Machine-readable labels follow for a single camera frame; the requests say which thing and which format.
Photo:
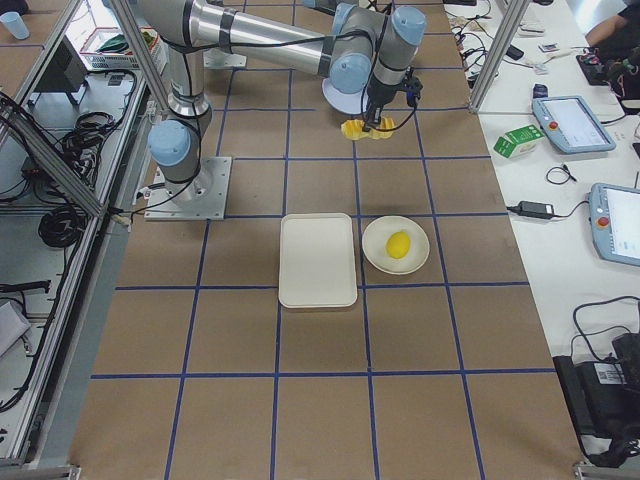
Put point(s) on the black power adapter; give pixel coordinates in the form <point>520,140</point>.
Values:
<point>536,210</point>

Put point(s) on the cream rectangular tray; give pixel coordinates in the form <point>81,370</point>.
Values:
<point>317,261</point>

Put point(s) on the aluminium frame post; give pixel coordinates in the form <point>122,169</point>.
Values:
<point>506,31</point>

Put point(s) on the blue plate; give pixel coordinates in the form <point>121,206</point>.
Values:
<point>351,104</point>

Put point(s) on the yellow lemon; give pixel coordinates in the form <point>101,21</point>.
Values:
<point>398,245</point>

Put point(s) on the teach pendant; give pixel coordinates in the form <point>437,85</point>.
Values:
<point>570,125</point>
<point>614,221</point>

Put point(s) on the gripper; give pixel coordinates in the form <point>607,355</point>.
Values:
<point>378,96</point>

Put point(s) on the green white box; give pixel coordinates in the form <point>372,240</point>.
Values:
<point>517,142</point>

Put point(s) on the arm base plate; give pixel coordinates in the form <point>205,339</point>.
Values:
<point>204,199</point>

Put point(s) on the blue cup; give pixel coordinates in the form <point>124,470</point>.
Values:
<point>13,22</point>

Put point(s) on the far teach pendant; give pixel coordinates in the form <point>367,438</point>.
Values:
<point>570,125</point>

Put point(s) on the black phone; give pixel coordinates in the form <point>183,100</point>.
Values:
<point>514,53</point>

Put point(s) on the cream plate with lemon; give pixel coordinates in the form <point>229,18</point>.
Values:
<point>375,237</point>

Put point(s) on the near teach pendant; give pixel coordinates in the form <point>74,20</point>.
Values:
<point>614,221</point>

